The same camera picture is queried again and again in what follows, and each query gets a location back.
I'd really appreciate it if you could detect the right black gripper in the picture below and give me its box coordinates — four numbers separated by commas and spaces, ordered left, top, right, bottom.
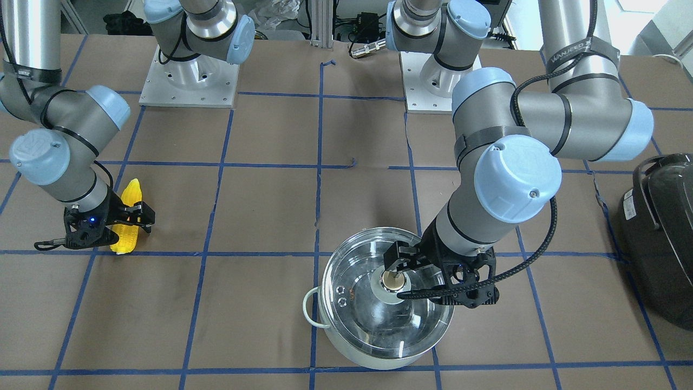
63, 187, 155, 250

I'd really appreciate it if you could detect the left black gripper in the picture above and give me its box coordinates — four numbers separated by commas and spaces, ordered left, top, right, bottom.
383, 222, 500, 309

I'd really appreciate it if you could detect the yellow toy corn cob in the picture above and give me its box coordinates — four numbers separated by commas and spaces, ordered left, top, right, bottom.
109, 178, 143, 255

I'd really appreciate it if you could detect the glass pot lid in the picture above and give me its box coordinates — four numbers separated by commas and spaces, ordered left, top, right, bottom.
322, 227, 457, 360

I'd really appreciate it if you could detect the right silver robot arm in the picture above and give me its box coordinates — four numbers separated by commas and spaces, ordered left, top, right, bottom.
2, 1, 256, 251

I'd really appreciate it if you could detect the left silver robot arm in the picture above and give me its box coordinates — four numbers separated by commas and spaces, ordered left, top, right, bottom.
384, 1, 654, 308

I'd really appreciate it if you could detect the pale green electric pot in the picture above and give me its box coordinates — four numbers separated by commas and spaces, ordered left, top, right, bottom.
302, 227, 467, 371

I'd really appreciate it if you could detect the dark brown rice cooker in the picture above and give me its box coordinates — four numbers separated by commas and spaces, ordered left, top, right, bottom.
617, 153, 692, 330

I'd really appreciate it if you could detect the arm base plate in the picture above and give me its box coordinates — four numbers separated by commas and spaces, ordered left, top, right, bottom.
139, 47, 240, 108
400, 52, 482, 114

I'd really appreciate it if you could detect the aluminium frame post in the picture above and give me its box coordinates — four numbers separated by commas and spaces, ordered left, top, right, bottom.
306, 0, 334, 49

